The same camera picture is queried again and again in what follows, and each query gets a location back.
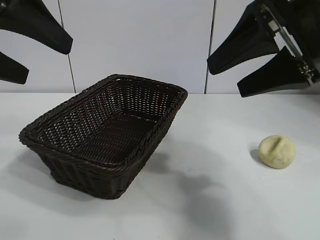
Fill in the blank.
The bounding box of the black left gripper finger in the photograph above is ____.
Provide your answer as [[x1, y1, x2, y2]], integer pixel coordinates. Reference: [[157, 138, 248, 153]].
[[0, 51, 30, 85], [0, 0, 74, 55]]

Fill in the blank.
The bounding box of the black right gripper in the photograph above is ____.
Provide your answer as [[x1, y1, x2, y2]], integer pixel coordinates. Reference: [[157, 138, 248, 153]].
[[206, 0, 320, 98]]

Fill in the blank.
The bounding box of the pale yellow egg yolk pastry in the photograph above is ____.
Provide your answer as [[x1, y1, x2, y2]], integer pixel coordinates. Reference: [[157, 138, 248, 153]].
[[258, 134, 297, 170]]

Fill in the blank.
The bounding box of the dark brown wicker basket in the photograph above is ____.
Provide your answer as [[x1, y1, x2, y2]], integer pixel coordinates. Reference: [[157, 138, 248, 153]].
[[18, 73, 189, 200]]

